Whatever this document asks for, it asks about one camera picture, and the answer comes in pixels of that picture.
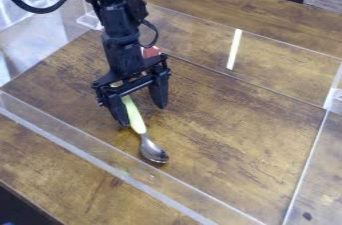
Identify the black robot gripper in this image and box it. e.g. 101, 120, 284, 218
92, 34, 171, 127

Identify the green handled metal spoon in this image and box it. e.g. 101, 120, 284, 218
108, 81, 171, 165

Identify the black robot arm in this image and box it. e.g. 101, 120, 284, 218
85, 0, 171, 126

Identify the red and white toy mushroom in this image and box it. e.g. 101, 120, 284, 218
141, 46, 161, 59

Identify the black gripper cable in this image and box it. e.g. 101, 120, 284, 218
137, 18, 160, 50

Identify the clear acrylic triangle bracket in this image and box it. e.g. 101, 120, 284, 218
76, 3, 104, 31

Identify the clear acrylic enclosure wall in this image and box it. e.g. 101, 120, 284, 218
0, 6, 342, 225

